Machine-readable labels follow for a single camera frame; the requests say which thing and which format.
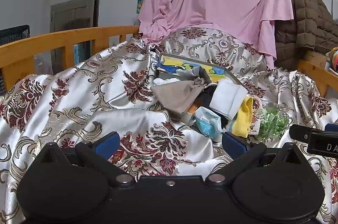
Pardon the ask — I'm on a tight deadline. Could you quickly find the metal tray with cartoon print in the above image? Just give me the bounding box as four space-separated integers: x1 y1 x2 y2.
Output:
154 52 245 87

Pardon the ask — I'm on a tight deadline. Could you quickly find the pink sheet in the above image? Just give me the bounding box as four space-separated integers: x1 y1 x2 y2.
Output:
137 0 295 70

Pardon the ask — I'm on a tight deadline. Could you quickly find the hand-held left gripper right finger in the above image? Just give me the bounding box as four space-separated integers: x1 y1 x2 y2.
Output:
207 131 301 187

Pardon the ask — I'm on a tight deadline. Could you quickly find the black plastic crate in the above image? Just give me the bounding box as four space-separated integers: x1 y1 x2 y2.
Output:
0 25 31 46

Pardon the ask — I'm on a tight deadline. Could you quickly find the floral satin bedspread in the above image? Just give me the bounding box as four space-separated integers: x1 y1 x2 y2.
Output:
0 27 338 224

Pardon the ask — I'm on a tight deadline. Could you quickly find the white cloth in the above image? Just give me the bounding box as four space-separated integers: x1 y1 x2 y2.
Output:
210 79 249 120

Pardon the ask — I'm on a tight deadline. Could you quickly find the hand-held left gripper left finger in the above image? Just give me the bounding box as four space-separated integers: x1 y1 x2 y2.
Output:
40 131 135 187

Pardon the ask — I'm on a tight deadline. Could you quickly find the orange cloth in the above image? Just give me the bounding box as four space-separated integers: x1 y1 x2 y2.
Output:
188 104 202 124

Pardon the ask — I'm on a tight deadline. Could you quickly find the yellow knit cloth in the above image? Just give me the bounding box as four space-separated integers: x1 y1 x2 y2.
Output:
231 97 254 138

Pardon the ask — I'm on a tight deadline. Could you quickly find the clear bag of green snacks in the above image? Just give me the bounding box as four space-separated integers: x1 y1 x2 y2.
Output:
257 105 290 142

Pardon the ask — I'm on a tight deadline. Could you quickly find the slatted wooden bed rail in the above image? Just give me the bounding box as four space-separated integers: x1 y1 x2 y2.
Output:
0 25 141 97

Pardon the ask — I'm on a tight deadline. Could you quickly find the grey cloth pouch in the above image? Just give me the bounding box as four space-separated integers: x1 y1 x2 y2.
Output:
150 66 212 115

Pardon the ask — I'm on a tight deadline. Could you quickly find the colourful striped cloth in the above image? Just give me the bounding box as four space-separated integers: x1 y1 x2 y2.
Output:
326 46 338 72

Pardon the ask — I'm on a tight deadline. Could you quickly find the black cloth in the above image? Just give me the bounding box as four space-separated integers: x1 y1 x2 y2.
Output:
196 85 231 130

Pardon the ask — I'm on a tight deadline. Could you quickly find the blue white wipes packet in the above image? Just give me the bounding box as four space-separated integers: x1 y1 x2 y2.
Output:
194 106 225 139

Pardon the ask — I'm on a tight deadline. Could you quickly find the plain wooden bed board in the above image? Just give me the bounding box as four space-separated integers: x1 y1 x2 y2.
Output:
297 51 338 98

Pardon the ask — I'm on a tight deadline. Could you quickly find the grey wooden door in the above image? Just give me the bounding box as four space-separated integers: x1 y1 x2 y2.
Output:
50 0 100 66

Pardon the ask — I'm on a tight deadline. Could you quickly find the white red snack packet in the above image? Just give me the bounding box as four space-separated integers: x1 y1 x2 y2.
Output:
249 96 265 135

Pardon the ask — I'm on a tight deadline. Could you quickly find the brown quilted jacket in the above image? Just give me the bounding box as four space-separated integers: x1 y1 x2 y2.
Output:
274 0 338 72

